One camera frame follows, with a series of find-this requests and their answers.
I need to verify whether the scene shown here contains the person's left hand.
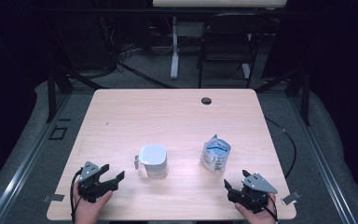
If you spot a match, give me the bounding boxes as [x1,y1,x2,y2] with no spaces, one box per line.
[73,186,114,224]

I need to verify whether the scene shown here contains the right hand-held gripper cable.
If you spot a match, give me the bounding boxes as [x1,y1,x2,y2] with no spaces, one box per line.
[255,192,279,222]

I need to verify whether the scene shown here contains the aluminium floor rail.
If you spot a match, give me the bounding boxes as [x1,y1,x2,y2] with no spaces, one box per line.
[288,96,358,224]
[0,92,71,224]

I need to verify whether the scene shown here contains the thick black floor cable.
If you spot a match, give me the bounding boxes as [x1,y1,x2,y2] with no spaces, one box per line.
[117,62,176,90]

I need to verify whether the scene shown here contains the person's right hand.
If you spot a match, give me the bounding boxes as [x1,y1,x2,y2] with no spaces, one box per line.
[234,193,278,224]

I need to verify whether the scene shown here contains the thin black floor cable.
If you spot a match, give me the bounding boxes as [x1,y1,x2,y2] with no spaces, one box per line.
[264,116,297,180]

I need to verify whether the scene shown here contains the hand-held gripper cable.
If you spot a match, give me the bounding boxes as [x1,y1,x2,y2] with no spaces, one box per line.
[255,192,279,222]
[70,169,84,224]

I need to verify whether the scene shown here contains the black metal stand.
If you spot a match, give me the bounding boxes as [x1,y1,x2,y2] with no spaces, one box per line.
[45,66,110,123]
[255,66,311,127]

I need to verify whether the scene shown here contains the white desk with legs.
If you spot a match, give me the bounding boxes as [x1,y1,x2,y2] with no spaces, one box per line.
[152,0,288,80]

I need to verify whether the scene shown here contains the white and blue pouch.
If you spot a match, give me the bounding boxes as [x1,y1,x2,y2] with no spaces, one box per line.
[200,133,232,174]

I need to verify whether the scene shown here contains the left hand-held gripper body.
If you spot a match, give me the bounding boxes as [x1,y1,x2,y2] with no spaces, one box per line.
[77,161,106,203]

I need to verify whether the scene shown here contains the left hand-held gripper cable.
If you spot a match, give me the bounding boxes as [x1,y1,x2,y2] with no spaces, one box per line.
[70,169,84,224]

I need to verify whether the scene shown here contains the black folding chair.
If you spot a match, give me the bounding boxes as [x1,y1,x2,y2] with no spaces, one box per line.
[197,12,269,90]

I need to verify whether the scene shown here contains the clear jar with white lid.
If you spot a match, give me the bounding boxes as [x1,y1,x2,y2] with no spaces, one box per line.
[133,144,169,179]

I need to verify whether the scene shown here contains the grey tape strip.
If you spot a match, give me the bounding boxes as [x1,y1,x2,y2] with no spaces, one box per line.
[42,193,65,203]
[281,190,302,205]

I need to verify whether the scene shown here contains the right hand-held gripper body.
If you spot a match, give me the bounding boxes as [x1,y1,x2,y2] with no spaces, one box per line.
[227,173,279,215]

